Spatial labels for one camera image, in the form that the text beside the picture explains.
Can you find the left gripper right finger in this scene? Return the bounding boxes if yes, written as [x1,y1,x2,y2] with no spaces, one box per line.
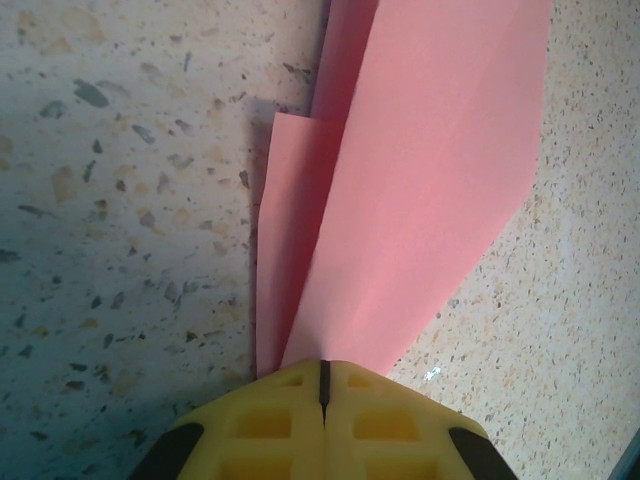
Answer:
[322,359,504,480]

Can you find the blue table border frame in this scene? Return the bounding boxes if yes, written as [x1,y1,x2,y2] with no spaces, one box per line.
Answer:
[617,447,640,480]

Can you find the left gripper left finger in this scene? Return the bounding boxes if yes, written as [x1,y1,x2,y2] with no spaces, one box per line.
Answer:
[129,358,326,480]

